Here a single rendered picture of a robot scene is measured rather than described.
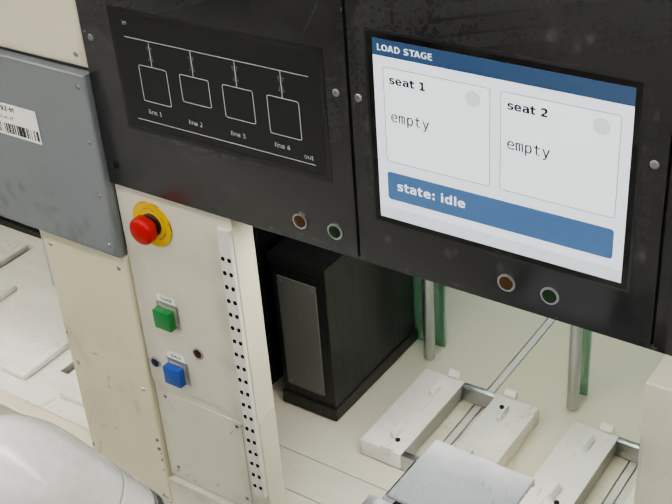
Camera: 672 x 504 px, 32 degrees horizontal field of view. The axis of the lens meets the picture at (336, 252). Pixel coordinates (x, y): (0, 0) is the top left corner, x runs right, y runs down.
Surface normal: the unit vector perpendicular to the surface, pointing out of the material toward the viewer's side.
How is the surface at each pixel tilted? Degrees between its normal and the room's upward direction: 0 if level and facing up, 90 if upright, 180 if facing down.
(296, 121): 90
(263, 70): 90
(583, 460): 0
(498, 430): 0
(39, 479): 59
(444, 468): 1
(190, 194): 90
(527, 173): 90
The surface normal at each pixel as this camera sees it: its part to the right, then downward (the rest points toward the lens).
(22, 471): 0.35, -0.21
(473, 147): -0.56, 0.47
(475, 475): -0.05, -0.84
